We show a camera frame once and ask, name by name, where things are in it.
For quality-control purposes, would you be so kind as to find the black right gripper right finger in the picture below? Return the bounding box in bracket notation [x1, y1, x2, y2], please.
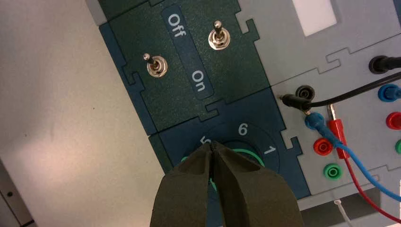
[213, 142, 305, 227]

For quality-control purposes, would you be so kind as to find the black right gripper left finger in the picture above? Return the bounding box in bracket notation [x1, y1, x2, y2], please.
[149, 141, 215, 227]

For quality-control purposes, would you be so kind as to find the green pointer knob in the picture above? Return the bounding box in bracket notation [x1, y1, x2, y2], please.
[180, 142, 266, 192]

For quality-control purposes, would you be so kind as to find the red banana socket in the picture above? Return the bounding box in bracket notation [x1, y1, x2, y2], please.
[313, 138, 333, 157]

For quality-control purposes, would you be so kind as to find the grey and blue control box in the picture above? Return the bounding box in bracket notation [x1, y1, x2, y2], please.
[84, 0, 401, 227]

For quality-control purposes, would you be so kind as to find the black banana socket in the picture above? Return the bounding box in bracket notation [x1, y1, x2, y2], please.
[295, 84, 315, 101]

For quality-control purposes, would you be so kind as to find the white display window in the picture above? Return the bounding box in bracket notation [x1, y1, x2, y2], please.
[291, 0, 338, 37]

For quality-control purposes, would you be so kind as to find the thin white tether cord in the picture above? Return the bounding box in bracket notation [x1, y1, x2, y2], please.
[334, 200, 356, 227]

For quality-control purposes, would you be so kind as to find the blue banana plug cable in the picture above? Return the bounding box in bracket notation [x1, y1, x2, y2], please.
[304, 84, 401, 202]

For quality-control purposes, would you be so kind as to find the black banana plug cable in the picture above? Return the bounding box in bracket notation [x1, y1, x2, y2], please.
[279, 55, 401, 112]

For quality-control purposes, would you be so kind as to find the red banana plug cable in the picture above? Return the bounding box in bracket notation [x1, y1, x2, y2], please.
[326, 105, 401, 224]

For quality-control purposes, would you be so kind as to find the metal toggle switch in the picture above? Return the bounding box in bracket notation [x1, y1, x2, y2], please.
[208, 20, 232, 51]
[142, 53, 168, 78]

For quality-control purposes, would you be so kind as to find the grey frame rail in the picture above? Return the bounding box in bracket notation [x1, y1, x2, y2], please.
[0, 159, 35, 227]

